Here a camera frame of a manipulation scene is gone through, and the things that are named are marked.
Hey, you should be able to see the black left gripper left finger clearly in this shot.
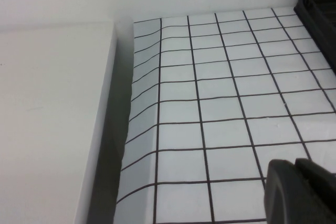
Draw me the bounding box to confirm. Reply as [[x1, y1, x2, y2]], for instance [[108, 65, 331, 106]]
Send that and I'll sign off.
[[264, 158, 336, 224]]

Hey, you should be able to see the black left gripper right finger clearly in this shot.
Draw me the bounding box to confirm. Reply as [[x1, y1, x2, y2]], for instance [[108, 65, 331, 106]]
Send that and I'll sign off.
[[295, 157, 336, 200]]

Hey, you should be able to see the black dish rack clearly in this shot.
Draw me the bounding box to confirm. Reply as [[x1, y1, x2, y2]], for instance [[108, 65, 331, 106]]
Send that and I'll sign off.
[[293, 0, 336, 76]]

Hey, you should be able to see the white black-grid tablecloth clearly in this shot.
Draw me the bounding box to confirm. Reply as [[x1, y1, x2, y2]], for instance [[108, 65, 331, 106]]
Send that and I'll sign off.
[[114, 6, 336, 224]]

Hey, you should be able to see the white box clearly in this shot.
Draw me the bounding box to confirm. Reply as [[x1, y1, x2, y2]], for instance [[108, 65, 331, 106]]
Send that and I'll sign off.
[[0, 19, 135, 224]]

